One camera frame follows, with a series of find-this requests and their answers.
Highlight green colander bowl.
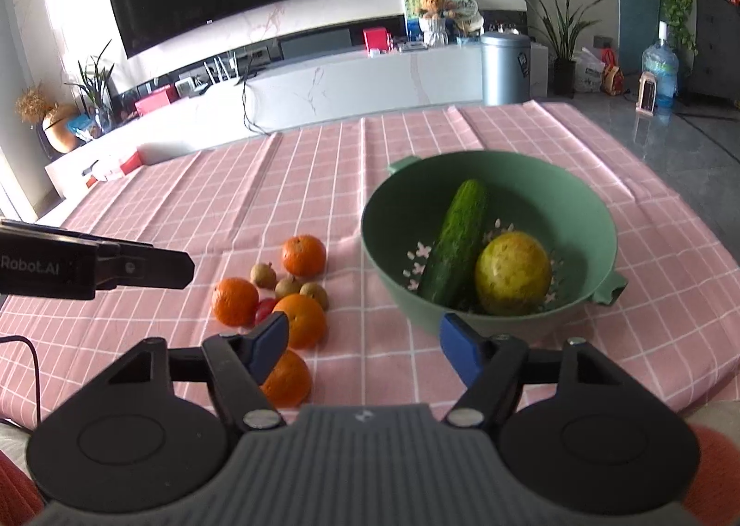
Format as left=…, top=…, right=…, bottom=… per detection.
left=361, top=150, right=629, bottom=343

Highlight flat red box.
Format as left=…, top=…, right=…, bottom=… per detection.
left=134, top=85, right=178, bottom=117

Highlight red and yellow bag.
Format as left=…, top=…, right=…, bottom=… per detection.
left=600, top=49, right=624, bottom=95

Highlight orange mandarin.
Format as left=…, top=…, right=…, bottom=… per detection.
left=211, top=277, right=260, bottom=327
left=281, top=235, right=327, bottom=278
left=273, top=294, right=327, bottom=349
left=260, top=349, right=313, bottom=409

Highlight grey-blue metal trash can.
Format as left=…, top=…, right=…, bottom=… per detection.
left=480, top=31, right=533, bottom=107

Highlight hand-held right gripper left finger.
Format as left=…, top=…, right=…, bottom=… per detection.
left=107, top=312, right=290, bottom=433

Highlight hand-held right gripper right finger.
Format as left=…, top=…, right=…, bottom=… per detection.
left=440, top=313, right=631, bottom=430

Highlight blue water jug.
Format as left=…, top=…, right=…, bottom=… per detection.
left=641, top=20, right=680, bottom=109

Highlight dried yellow flowers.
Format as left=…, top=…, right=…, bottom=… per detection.
left=14, top=86, right=57, bottom=123

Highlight white plastic bag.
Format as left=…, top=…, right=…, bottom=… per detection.
left=572, top=48, right=607, bottom=94

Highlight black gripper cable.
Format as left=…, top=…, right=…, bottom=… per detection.
left=0, top=334, right=46, bottom=430

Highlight white marble television cabinet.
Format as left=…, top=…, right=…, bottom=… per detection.
left=45, top=43, right=485, bottom=187

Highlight long-leaved potted plant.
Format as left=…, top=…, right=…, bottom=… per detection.
left=511, top=0, right=612, bottom=98

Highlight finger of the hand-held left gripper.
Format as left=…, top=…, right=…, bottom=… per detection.
left=93, top=239, right=196, bottom=291

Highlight pink checked tablecloth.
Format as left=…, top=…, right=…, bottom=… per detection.
left=0, top=100, right=740, bottom=446

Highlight black power cable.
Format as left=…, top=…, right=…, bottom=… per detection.
left=239, top=53, right=279, bottom=137

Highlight yellow-green pear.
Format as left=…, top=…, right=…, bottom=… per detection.
left=475, top=232, right=552, bottom=317

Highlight dark grey drawer cabinet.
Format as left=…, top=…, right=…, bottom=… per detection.
left=690, top=0, right=740, bottom=101

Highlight red and white packet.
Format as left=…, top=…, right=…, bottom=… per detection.
left=82, top=151, right=145, bottom=184

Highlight brown teddy bear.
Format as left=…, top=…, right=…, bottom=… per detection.
left=417, top=0, right=457, bottom=22

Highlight small green leafy plant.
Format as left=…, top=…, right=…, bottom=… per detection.
left=65, top=39, right=121, bottom=135

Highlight small pink heater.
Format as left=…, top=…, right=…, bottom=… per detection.
left=634, top=71, right=659, bottom=116

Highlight round brown vase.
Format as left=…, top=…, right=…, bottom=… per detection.
left=42, top=103, right=83, bottom=153

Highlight white router with antennas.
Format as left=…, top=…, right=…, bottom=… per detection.
left=198, top=56, right=245, bottom=89

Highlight green cucumber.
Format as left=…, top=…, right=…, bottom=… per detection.
left=417, top=179, right=489, bottom=307

